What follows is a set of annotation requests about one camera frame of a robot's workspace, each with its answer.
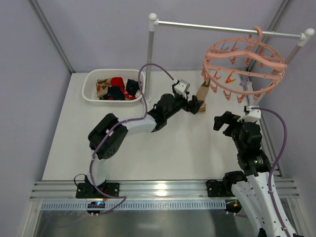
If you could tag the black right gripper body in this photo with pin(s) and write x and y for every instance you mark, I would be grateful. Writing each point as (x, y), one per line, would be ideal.
(229, 127)

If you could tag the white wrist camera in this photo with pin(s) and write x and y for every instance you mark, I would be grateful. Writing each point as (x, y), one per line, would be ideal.
(181, 88)
(252, 114)

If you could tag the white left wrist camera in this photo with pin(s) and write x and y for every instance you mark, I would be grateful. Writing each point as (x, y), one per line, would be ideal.
(181, 88)

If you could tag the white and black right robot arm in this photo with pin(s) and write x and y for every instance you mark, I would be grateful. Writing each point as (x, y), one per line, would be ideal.
(254, 185)

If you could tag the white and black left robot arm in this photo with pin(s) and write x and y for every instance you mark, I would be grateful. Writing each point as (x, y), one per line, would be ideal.
(108, 135)

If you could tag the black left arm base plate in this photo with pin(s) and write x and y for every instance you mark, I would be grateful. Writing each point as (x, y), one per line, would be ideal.
(87, 190)

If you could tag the pink round clip hanger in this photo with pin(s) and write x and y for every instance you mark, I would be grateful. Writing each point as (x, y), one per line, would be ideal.
(243, 66)

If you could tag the beige striped ribbed sock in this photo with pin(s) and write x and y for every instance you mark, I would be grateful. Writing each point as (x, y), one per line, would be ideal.
(202, 94)

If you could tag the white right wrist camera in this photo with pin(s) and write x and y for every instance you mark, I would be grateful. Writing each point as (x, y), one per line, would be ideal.
(252, 114)

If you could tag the navy sock red toe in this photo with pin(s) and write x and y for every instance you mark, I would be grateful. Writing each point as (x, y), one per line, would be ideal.
(132, 86)

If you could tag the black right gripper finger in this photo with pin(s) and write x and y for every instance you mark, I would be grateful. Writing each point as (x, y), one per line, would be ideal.
(230, 117)
(219, 121)

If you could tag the aluminium mounting rail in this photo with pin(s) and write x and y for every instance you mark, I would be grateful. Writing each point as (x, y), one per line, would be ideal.
(58, 190)

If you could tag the silver white clothes rack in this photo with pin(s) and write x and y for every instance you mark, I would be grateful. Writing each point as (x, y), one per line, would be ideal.
(154, 22)

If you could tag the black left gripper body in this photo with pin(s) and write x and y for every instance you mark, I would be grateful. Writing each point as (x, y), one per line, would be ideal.
(188, 104)

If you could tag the grey slotted cable duct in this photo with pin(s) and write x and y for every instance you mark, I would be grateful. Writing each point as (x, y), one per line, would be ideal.
(189, 204)

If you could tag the navy sock beige toe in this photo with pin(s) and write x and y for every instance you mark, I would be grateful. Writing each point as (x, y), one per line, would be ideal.
(114, 93)

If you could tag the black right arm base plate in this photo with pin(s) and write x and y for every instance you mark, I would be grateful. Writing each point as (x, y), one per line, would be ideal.
(216, 189)

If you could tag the white perforated plastic basket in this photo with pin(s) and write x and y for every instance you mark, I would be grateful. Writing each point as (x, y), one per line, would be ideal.
(89, 88)

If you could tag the beige orange argyle sock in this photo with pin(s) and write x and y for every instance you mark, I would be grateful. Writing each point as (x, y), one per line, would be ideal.
(102, 88)

